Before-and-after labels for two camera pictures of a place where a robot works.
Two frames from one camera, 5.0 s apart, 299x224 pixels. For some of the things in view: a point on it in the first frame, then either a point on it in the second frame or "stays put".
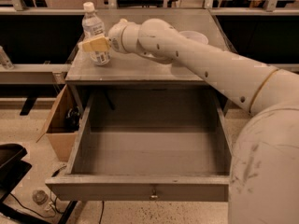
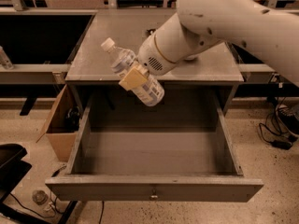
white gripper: (115, 37) -> (150, 56)
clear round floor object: (39, 197) stays put
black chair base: (12, 167) stays put
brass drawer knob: (153, 192) stays put
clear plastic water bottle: (92, 28) -> (127, 68)
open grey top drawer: (150, 147) stays put
